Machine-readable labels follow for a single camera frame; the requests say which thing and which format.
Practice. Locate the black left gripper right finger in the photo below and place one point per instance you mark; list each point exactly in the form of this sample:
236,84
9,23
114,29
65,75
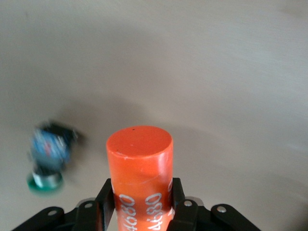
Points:
183,216

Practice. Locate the green push button switch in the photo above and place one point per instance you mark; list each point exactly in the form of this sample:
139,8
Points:
50,149

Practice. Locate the orange cylinder printed 4680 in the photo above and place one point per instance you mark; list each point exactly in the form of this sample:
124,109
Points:
139,163

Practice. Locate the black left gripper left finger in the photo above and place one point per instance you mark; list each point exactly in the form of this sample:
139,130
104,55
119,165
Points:
103,204

